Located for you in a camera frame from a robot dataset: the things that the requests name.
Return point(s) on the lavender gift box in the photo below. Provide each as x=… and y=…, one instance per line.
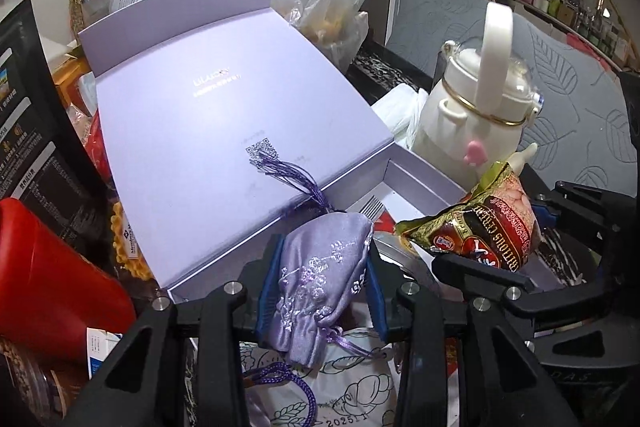
x=188, y=88

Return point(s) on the plastic bag of food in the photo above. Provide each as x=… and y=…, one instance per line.
x=337, y=28

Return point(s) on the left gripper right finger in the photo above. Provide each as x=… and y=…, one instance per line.
x=471, y=355

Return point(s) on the green gold cereal packet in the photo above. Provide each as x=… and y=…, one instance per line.
x=494, y=224

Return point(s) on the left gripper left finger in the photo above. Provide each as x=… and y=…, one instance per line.
x=191, y=347

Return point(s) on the white bread print snack bag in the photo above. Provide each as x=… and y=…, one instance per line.
x=344, y=389

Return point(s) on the black menu stand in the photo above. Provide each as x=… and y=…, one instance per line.
x=43, y=162

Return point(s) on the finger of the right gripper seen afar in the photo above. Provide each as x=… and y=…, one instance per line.
x=604, y=221

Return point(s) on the purple embroidered sachet pouch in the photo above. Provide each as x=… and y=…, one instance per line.
x=315, y=272

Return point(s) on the red plastic container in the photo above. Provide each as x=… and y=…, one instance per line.
x=50, y=295

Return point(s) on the cream cartoon dog kettle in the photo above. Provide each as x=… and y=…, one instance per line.
x=480, y=104

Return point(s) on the silver foil snack packet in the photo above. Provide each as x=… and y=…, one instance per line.
x=392, y=247

